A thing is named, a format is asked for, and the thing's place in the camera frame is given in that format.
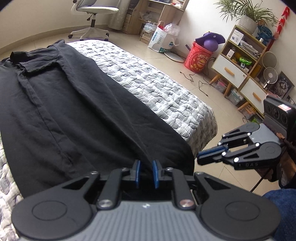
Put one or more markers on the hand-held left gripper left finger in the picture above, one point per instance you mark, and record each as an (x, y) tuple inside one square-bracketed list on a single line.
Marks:
[(137, 172)]

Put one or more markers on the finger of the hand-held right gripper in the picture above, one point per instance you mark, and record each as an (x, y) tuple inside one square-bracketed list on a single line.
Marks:
[(212, 155), (233, 139)]

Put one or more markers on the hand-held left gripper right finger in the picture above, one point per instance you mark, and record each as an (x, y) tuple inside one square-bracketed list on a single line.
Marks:
[(156, 173)]

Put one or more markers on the black shirt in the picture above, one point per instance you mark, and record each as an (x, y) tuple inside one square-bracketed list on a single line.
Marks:
[(81, 111)]

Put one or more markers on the person's right hand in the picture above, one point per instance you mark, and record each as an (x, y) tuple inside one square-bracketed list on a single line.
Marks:
[(288, 166)]

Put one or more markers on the clear storage box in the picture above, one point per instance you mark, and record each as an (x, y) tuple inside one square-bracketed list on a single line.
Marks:
[(235, 97)]

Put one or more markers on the pink storage box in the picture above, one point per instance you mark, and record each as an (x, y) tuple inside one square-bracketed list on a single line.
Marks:
[(221, 85)]

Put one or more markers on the framed raccoon picture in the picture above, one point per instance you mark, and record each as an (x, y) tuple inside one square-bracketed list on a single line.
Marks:
[(283, 84)]

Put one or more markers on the small white desk fan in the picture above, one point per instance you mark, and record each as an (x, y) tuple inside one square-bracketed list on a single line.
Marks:
[(270, 75)]

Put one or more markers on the white wooden cabinet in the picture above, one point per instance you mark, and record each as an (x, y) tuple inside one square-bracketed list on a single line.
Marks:
[(231, 69)]

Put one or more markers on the person's blue trouser leg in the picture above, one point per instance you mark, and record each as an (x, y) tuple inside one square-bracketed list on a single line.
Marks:
[(282, 213)]

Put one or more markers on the large white round fan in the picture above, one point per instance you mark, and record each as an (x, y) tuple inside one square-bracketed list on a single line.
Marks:
[(269, 59)]

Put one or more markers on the grey checked quilt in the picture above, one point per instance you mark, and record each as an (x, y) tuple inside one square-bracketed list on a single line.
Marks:
[(161, 92)]

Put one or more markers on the red bucket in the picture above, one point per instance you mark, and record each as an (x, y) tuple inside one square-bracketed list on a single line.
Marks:
[(197, 60)]

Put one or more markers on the stack of papers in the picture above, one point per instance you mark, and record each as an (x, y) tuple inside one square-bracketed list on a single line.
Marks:
[(249, 48)]

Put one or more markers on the purple ball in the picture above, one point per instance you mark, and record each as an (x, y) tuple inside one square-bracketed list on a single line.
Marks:
[(211, 45)]

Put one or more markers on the white round board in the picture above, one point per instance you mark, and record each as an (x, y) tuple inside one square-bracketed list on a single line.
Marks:
[(174, 56)]

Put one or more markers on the white carton box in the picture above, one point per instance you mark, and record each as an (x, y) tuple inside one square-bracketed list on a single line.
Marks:
[(236, 36)]

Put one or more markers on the blue ornament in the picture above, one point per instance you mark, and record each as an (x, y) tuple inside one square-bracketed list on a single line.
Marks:
[(263, 34)]

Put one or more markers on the purple hat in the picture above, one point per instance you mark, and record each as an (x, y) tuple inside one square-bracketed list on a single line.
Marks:
[(211, 36)]

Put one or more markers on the potted green plant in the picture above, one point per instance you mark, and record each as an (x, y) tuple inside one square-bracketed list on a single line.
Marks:
[(247, 23)]

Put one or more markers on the red hanging ornament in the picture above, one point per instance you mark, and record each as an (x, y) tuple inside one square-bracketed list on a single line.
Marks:
[(283, 20)]

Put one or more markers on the white paper bag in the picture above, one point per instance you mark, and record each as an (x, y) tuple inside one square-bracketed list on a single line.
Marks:
[(159, 39)]

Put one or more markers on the clear plastic bag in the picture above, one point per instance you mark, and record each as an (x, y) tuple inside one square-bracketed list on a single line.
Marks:
[(172, 29)]

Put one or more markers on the plastic bag of books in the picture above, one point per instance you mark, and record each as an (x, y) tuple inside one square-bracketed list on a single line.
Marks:
[(149, 32)]

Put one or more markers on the beige curtain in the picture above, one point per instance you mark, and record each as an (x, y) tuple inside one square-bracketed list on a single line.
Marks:
[(120, 20)]

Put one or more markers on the wooden desk with shelves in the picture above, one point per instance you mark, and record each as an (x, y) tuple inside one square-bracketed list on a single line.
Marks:
[(138, 14)]

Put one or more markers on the white office chair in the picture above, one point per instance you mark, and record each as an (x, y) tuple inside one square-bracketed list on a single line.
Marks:
[(97, 9)]

